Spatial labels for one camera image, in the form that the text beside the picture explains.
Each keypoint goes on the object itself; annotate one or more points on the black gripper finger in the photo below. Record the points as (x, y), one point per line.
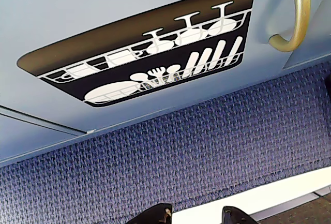
(234, 217)
(161, 215)

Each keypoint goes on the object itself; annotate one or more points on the blue toy kitchen cabinet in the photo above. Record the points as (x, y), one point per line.
(315, 48)

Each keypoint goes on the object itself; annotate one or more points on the dishwasher print cabinet door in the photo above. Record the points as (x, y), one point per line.
(77, 14)

